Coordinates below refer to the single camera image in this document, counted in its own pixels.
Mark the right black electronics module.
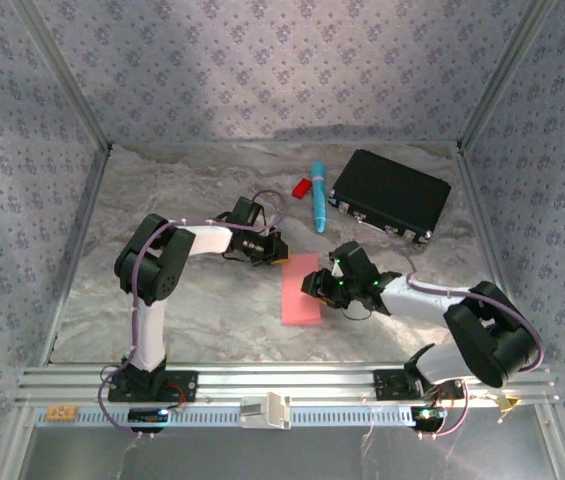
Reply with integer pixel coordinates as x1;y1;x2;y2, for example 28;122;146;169
410;405;449;432

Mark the black electronics module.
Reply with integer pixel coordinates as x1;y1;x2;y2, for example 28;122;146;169
128;407;171;424
410;405;449;432

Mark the white slotted cable duct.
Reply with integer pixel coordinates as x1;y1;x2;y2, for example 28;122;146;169
34;404;413;429

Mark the aluminium frame leg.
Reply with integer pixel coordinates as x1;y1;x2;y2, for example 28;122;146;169
0;404;38;480
534;402;565;480

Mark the orange label tag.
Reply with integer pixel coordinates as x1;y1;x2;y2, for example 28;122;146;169
46;405;79;422

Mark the black case with chrome latches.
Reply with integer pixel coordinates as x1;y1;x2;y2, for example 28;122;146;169
327;148;453;246

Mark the pink square paper sheet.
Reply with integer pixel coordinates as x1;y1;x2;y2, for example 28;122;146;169
280;252;323;327

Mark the left black electronics module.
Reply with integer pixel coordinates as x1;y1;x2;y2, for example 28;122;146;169
128;407;171;424

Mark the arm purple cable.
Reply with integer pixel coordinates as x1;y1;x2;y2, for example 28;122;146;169
356;234;547;440
97;188;288;437

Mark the aluminium front mounting rail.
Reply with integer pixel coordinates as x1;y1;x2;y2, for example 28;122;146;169
15;363;561;407

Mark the white plastic bracket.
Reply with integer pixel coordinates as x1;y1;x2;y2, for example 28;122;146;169
239;391;293;431

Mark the aluminium corner post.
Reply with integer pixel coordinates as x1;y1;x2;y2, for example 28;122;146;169
456;0;562;154
14;0;114;154

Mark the light blue pen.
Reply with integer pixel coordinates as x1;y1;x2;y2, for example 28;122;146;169
310;160;329;235

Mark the aluminium table side rail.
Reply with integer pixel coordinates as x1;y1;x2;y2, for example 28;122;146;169
39;147;113;366
454;147;531;364

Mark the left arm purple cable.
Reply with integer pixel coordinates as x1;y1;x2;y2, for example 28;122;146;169
97;188;288;437

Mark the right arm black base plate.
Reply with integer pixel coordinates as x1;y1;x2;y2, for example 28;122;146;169
372;368;465;401

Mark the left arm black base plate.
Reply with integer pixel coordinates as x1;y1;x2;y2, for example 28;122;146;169
107;369;199;403

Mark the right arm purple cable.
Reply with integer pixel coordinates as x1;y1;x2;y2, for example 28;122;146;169
356;234;547;440

